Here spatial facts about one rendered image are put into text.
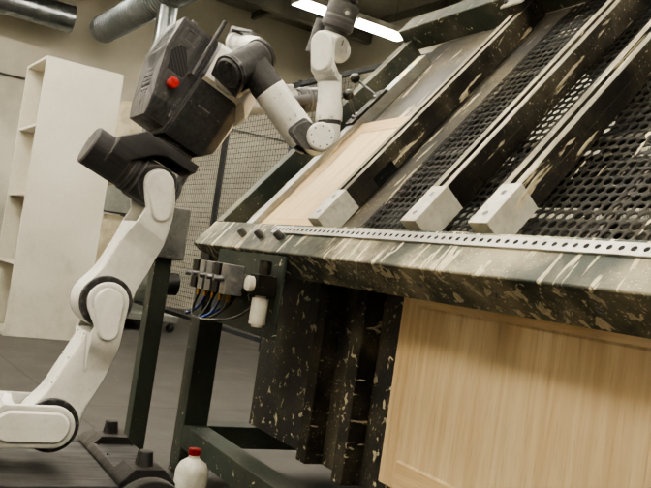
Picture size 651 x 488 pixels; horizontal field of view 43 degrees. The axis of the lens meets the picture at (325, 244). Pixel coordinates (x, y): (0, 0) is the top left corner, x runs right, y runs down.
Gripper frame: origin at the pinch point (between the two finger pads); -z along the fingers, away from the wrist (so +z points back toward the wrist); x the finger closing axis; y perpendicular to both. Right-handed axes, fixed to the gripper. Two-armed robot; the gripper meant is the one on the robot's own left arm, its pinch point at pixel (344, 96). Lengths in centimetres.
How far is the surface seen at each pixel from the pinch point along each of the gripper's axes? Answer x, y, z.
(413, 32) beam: -24, -20, -48
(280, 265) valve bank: 49, 43, 54
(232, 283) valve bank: 53, 30, 63
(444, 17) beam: -25, 2, -47
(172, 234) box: 40, -17, 64
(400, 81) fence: -3.0, 0.6, -24.4
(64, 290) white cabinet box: 98, -374, 37
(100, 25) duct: -157, -735, -121
